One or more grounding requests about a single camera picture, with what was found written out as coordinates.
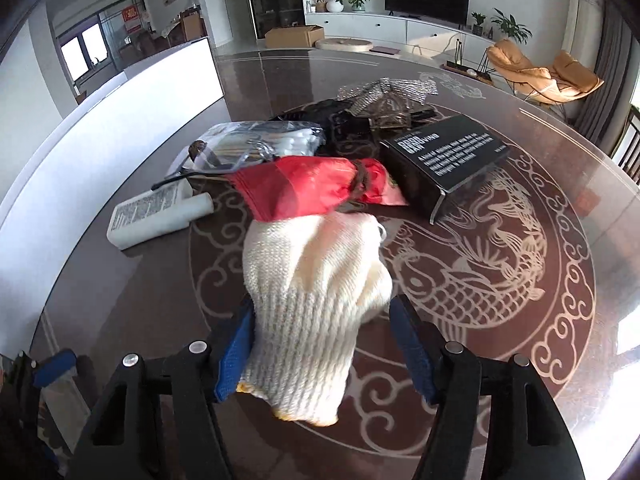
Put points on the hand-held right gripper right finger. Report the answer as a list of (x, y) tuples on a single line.
[(415, 355)]

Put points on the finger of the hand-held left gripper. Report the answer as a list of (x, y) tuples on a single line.
[(55, 364)]

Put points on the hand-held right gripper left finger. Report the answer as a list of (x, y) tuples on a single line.
[(232, 355)]

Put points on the large white knit glove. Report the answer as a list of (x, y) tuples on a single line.
[(300, 300)]

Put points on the clear bag of cotton swabs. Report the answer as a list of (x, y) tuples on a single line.
[(260, 140)]

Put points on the white squeeze tube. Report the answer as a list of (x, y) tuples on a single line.
[(150, 215)]

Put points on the red folded cloth bag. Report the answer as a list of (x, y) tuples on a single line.
[(310, 185)]

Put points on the black printed box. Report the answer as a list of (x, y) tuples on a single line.
[(440, 160)]

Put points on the black floor stand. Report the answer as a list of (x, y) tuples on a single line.
[(467, 67)]

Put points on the dark wooden chair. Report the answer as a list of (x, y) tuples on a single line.
[(630, 150)]

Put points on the orange lounge chair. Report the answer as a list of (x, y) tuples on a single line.
[(530, 72)]

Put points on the maroon flat pad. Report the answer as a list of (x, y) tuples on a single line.
[(386, 50)]

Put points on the beige round floor cushion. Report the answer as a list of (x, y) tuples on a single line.
[(344, 44)]

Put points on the brown cardboard box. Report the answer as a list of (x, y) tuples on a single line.
[(294, 36)]

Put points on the wooden dining chair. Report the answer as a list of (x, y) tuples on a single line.
[(192, 25)]

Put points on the white television cabinet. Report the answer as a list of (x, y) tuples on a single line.
[(350, 27)]

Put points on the small potted plant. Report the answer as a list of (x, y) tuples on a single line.
[(478, 22)]

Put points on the large leafy potted plant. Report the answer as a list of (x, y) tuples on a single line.
[(511, 26)]

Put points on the grey curtain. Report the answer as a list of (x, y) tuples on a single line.
[(612, 70)]

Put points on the red door sign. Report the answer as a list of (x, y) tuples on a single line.
[(132, 17)]

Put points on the white round vase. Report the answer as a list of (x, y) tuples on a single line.
[(335, 6)]

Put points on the covered standing air conditioner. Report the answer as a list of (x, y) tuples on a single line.
[(582, 15)]

